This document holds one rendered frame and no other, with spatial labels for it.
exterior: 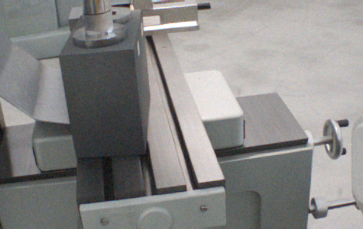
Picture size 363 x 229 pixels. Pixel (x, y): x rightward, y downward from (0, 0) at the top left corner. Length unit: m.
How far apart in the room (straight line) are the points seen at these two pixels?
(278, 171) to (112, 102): 0.60
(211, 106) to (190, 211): 0.51
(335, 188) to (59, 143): 1.55
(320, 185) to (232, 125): 1.31
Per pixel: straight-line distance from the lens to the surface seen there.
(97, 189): 0.86
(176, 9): 1.48
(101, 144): 0.92
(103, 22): 0.88
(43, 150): 1.28
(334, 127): 1.52
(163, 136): 0.98
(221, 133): 1.29
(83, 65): 0.87
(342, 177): 2.61
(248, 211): 1.43
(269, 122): 1.43
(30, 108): 1.25
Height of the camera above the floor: 1.44
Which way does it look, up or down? 27 degrees down
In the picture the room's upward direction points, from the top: 4 degrees counter-clockwise
